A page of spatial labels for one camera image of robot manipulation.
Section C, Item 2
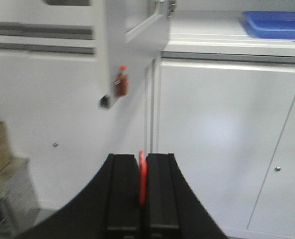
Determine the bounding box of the open white cabinet door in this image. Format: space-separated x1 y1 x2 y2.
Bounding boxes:
93 0 177 109

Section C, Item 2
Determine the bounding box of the red plastic spoon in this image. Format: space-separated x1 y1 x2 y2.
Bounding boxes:
139 150 148 207

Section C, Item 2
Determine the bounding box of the white cabinet with shelves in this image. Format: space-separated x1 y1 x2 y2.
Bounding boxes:
153 10 295 239

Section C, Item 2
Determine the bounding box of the metal box on floor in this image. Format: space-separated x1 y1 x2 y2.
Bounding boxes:
0 158 39 237

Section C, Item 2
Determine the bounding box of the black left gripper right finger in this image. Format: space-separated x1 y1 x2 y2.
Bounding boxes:
146 153 226 239

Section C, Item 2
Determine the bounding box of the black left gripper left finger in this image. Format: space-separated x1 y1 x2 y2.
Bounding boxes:
17 154 141 239

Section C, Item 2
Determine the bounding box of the blue plastic tray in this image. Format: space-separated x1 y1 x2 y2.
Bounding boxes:
242 11 295 40

